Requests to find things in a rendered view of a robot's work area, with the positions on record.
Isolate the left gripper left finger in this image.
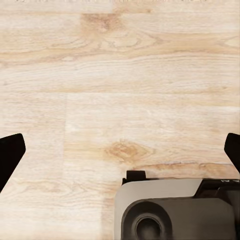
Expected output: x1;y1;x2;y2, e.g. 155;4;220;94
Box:
0;133;26;193

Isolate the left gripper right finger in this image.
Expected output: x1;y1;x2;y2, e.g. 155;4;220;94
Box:
224;133;240;173

